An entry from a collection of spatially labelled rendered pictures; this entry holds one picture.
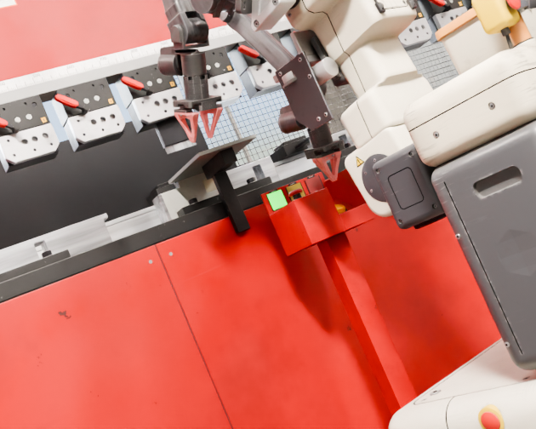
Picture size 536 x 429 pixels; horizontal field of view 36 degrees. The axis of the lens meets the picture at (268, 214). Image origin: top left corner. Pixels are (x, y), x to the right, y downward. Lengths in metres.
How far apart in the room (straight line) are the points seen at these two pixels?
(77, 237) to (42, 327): 0.30
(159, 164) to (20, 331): 1.09
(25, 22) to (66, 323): 0.87
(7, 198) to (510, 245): 1.82
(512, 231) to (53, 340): 1.16
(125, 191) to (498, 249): 1.72
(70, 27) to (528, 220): 1.51
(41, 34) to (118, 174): 0.68
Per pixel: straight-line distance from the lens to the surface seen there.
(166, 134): 2.44
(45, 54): 2.41
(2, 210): 2.80
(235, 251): 2.26
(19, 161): 2.28
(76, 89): 2.38
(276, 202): 2.19
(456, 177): 1.45
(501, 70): 1.38
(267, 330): 2.26
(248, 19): 2.32
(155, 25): 2.54
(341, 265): 2.12
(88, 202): 2.86
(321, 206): 2.07
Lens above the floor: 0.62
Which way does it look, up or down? 4 degrees up
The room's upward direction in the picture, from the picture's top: 24 degrees counter-clockwise
